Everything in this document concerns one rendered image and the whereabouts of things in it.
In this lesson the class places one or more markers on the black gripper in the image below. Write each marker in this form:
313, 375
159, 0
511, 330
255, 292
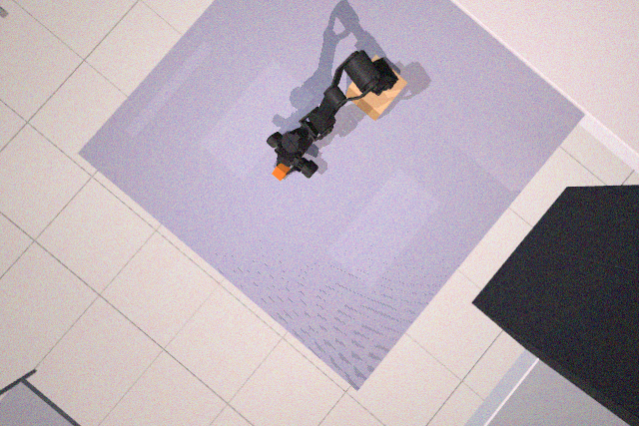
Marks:
308, 168

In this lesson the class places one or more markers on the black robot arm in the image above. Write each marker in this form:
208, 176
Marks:
367, 76

